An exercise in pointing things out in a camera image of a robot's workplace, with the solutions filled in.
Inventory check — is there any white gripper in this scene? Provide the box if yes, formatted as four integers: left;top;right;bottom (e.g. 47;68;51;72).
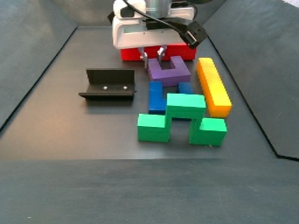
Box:
113;0;195;68

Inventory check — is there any purple U-shaped block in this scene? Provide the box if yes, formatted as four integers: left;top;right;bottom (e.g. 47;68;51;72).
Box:
147;56;191;87

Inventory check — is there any red slotted board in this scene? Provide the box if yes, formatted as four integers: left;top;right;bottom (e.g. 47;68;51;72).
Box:
121;44;197;61

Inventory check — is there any black angle fixture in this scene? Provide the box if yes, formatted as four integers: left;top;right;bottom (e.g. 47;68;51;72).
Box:
79;68;137;101

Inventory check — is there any blue U-shaped block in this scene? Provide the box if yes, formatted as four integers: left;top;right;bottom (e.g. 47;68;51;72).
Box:
149;81;194;115

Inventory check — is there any yellow long bar block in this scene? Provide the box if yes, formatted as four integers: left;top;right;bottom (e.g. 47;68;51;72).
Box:
197;58;233;118

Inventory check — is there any green stepped block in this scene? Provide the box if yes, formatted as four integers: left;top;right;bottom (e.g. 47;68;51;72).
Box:
137;94;229;146

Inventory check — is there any black cable with connector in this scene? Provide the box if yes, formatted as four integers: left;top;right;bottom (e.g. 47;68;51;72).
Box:
123;0;209;50

